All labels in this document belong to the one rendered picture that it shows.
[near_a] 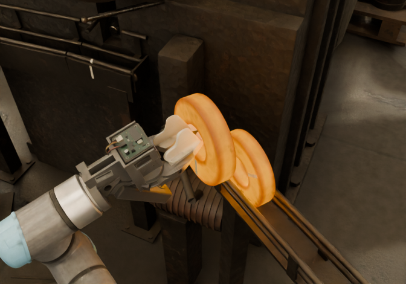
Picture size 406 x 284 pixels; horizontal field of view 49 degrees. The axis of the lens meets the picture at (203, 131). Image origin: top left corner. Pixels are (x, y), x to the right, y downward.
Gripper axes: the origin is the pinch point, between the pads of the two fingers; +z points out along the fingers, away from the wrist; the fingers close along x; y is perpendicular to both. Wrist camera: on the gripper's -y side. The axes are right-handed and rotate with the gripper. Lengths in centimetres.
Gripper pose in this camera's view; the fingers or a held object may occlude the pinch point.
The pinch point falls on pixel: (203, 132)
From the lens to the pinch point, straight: 73.4
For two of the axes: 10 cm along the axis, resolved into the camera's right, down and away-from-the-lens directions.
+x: -5.1, -6.1, 6.1
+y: -2.3, -5.9, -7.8
